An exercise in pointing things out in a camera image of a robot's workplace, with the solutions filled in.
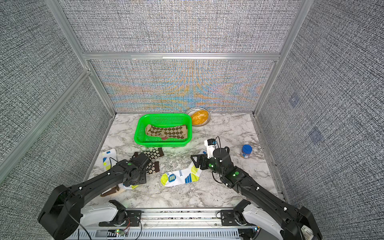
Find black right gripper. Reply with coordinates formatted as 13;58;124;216
191;152;227;179

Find brown daisy sock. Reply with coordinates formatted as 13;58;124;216
132;148;165;160
146;161;160;175

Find white sock blue yellow patches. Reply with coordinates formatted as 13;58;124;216
102;149;118;171

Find brown checkered argyle sock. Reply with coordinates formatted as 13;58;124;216
145;125;188;140

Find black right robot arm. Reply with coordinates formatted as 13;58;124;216
191;147;323;240

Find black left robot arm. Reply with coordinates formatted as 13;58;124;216
38;153;151;240

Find brown beige striped sock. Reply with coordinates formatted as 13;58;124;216
100;185;120;197

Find orange fruit in bowl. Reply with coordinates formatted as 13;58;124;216
191;110;209;126

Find patterned white bowl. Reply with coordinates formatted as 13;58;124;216
185;107;211;127

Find blue lid jar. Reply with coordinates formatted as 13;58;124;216
241;145;253;159

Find green plastic basket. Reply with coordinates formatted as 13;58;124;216
134;113;193;148

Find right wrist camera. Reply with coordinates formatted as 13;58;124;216
204;139;216;159

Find aluminium front rail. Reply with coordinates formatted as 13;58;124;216
67;208;243;240

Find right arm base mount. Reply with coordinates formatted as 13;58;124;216
220;200;283;240

